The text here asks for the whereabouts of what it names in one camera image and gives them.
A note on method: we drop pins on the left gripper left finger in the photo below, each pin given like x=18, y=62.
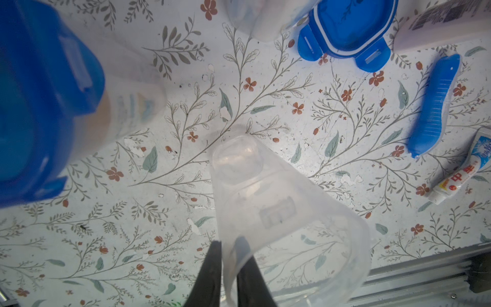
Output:
x=207, y=287

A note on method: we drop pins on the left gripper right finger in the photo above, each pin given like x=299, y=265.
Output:
x=251, y=288

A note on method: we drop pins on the clear plastic container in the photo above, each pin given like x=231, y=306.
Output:
x=265, y=20
x=133, y=94
x=311, y=250

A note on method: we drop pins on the blue toothbrush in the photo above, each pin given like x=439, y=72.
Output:
x=431, y=124

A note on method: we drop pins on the blue container lid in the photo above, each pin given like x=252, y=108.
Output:
x=49, y=78

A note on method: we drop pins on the wrapped toothbrush lower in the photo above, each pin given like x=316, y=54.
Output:
x=477, y=158

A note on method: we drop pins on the lower middle blue lid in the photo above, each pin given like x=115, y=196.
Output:
x=349, y=29

